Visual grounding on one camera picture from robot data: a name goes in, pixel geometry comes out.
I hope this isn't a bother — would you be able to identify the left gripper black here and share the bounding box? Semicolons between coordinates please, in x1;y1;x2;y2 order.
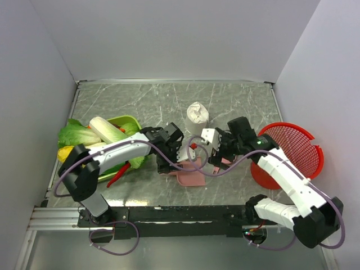
156;141;183;173

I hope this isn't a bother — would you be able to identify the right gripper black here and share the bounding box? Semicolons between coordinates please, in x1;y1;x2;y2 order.
208;129;244;171

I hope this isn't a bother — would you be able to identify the pink hand brush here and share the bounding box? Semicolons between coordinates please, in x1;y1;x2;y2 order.
212;158;233;174

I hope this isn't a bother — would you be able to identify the pink dustpan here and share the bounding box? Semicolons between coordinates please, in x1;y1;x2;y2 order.
168;156;206;187

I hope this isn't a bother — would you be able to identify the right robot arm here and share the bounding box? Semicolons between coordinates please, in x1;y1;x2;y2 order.
201;116;345;249

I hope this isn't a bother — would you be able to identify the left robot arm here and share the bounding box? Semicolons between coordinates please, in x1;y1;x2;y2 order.
58;123;184;226

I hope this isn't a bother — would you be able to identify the white paper roll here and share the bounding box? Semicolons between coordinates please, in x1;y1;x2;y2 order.
184;102;209;136

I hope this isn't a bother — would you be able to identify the round green cabbage toy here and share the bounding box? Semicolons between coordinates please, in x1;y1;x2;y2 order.
120;123;140;137

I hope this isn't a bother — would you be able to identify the red chili pepper toy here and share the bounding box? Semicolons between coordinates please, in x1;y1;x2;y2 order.
106;162;131;188

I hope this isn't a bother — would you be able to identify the green vegetable tray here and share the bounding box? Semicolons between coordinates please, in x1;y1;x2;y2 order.
85;115;146;182

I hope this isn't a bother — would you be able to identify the napa cabbage toy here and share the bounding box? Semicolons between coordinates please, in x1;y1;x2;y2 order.
89;116;128;144

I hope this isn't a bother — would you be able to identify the red mesh basket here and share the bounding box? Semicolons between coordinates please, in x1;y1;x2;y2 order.
258;122;325;179

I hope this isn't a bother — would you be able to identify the green lettuce leaf toy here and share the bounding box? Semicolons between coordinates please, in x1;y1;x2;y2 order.
57;119;102;149

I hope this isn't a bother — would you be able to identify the yellow corn husk toy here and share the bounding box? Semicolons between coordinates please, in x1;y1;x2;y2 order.
57;146;74;163

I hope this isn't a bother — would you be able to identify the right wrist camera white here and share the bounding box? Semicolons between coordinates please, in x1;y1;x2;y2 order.
201;128;221;151

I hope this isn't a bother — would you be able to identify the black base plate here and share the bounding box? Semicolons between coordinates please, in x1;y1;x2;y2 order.
78;205;263;240

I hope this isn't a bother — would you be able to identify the aluminium rail frame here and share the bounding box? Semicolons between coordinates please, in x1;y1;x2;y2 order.
29;208;294;230

